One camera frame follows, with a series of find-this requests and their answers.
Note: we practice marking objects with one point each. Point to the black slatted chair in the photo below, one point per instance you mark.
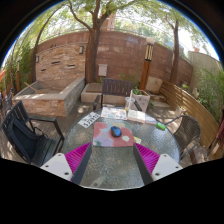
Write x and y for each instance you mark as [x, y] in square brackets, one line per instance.
[23, 136]

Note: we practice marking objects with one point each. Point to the large forked tree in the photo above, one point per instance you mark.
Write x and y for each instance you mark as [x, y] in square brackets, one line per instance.
[91, 56]

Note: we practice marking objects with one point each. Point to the beige stone slab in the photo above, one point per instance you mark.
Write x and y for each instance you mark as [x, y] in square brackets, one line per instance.
[154, 85]

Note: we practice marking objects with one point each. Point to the small green box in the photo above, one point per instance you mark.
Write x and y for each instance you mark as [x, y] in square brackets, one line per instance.
[161, 126]

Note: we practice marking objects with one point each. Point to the wooden garden lamp post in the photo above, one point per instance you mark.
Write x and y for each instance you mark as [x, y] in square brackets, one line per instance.
[145, 70]

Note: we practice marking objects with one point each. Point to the white wall box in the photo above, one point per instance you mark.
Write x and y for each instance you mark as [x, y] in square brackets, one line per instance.
[102, 70]

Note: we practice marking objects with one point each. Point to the dark wooden slatted chair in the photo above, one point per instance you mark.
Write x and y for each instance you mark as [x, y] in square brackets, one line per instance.
[116, 87]

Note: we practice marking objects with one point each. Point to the slim tree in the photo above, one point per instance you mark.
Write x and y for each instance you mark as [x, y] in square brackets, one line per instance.
[175, 56]

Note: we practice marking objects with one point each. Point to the blue and black computer mouse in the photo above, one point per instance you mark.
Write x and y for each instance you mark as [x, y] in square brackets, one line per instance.
[116, 131]

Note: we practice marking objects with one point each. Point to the colourful sticker sheet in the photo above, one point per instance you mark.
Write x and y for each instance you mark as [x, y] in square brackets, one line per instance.
[113, 113]

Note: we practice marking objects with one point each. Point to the clear plastic cup with straw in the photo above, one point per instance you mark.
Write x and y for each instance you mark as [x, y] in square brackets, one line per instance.
[129, 104]

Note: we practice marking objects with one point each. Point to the red hanging cloth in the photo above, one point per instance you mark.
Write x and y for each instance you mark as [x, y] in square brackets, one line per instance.
[221, 128]

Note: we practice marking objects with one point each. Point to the white license plate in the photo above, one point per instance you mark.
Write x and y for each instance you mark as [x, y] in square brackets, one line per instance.
[89, 120]

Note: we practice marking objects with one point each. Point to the red floral mouse pad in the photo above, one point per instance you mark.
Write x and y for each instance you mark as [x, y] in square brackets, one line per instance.
[103, 136]

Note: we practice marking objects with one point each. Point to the open white book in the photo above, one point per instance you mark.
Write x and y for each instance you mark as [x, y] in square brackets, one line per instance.
[136, 116]

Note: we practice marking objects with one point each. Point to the yellow card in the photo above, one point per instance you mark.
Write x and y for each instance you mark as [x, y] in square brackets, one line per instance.
[137, 140]

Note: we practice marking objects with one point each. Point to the white planter box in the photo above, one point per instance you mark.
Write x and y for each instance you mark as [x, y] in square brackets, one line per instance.
[142, 100]

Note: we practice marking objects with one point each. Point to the dark wall lamp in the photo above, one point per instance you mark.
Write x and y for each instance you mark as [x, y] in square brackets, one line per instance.
[37, 59]
[81, 49]

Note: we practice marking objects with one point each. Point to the brown wicker chair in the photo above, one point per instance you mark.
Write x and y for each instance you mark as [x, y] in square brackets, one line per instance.
[188, 131]

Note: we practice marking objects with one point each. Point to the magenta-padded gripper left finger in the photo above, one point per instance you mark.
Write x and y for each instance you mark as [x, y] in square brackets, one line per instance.
[77, 158]

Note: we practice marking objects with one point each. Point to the stone raised bed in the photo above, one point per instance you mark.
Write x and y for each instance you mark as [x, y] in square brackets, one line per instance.
[46, 103]

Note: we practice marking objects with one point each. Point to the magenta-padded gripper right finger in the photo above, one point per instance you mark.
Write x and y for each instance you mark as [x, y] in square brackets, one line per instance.
[147, 159]

